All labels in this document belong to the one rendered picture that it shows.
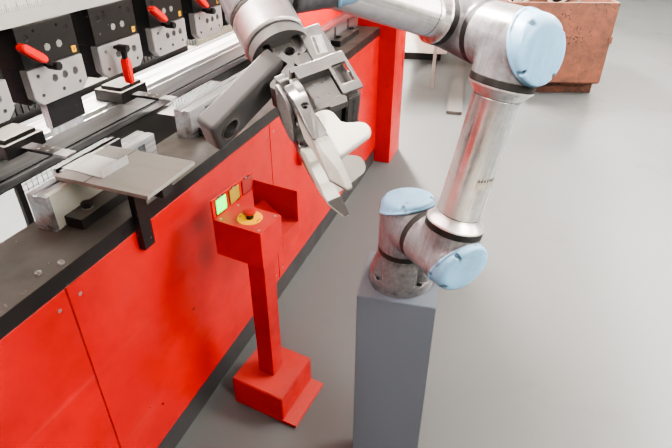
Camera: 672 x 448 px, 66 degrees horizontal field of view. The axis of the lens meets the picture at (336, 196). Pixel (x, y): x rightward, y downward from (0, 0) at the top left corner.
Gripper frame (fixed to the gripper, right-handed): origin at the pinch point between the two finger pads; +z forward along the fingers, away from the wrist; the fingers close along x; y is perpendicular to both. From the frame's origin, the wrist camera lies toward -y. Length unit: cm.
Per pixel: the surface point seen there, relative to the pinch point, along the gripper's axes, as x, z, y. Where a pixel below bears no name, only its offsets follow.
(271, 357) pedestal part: 136, -10, -15
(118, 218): 73, -47, -35
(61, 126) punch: 59, -67, -38
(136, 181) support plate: 60, -47, -26
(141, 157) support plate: 67, -57, -24
